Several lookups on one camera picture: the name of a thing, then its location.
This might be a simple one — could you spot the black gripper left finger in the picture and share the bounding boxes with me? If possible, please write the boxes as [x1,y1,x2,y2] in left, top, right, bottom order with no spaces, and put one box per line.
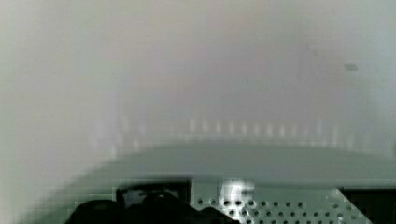
[64,179,240,224]

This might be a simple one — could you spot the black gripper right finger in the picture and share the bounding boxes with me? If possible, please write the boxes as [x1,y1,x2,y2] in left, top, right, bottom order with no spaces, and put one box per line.
[338,187,396,224]

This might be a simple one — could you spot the green plastic strainer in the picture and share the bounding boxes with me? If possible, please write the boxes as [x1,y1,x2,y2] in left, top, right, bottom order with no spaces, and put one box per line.
[16,141,395,224]

